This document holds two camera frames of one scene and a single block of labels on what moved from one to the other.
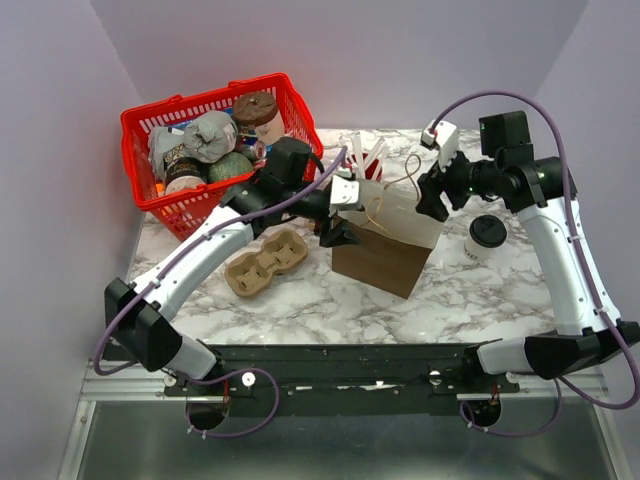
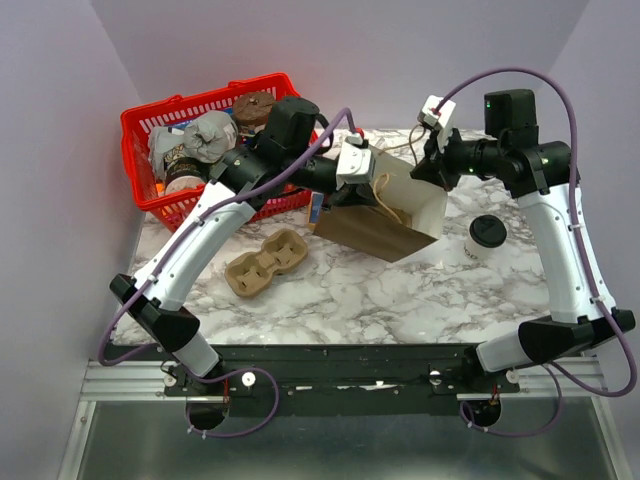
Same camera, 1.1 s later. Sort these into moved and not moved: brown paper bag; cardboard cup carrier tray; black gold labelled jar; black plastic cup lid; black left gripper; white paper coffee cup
Moved: brown paper bag; black left gripper
Not moved: black plastic cup lid; cardboard cup carrier tray; black gold labelled jar; white paper coffee cup
